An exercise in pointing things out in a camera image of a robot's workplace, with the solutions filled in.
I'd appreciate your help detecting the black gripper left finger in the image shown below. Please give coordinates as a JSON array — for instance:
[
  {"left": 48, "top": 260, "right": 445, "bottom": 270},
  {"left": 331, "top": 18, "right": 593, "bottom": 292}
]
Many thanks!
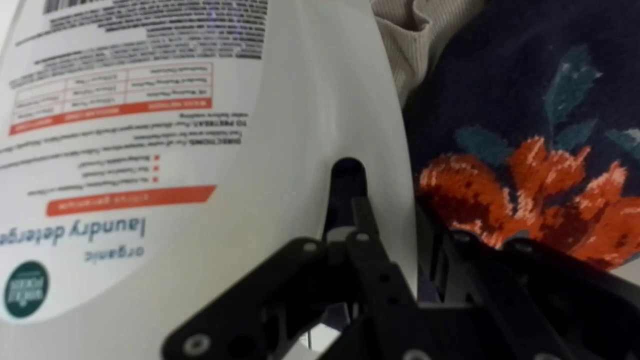
[{"left": 159, "top": 157, "right": 427, "bottom": 360}]

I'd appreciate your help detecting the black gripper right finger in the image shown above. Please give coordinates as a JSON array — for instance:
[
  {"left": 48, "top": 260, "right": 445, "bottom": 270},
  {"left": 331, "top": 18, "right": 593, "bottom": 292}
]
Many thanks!
[{"left": 418, "top": 213, "right": 640, "bottom": 360}]

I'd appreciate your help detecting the orange and navy clothes pile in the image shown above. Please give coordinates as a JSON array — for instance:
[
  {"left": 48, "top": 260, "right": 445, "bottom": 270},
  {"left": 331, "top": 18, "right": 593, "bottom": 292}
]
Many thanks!
[{"left": 368, "top": 0, "right": 640, "bottom": 277}]

